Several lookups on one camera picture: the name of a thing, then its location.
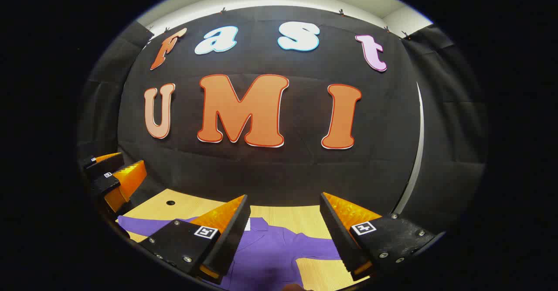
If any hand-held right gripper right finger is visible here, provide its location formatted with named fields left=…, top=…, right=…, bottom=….
left=320, top=192, right=446, bottom=282

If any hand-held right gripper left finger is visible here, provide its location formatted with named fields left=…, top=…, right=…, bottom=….
left=139, top=194, right=252, bottom=285

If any purple shirt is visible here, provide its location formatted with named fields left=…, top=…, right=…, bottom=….
left=117, top=215, right=345, bottom=291

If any black backdrop cloth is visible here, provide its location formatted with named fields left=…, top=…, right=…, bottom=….
left=78, top=5, right=488, bottom=235

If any grey vertical pole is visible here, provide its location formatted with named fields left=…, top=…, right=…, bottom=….
left=392, top=82, right=425, bottom=215

